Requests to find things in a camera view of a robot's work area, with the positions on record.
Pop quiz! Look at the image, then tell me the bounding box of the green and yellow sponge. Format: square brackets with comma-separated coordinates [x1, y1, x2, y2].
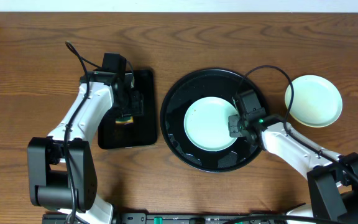
[115, 116, 134, 125]

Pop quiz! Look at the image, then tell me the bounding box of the light blue plate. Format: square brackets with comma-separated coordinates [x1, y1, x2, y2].
[285, 75, 343, 128]
[183, 96, 237, 152]

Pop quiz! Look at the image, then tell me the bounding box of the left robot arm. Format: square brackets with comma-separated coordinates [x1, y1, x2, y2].
[27, 71, 135, 223]

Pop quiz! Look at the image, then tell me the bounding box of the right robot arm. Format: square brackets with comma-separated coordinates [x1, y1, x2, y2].
[228, 115, 358, 223]

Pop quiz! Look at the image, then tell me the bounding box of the black rectangular tray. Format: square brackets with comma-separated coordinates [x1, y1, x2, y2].
[98, 70, 158, 149]

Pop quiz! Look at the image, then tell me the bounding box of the black round tray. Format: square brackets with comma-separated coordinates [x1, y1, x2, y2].
[160, 68, 269, 172]

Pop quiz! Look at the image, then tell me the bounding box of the left black cable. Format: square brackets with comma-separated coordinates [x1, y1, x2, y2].
[63, 40, 135, 224]

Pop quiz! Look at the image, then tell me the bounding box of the black cable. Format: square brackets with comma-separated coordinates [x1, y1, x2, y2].
[63, 40, 135, 224]
[236, 65, 358, 209]

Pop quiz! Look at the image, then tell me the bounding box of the right black cable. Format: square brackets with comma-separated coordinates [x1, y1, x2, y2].
[236, 65, 358, 209]

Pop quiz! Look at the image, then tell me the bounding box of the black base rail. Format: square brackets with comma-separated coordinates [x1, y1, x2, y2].
[42, 213, 287, 224]

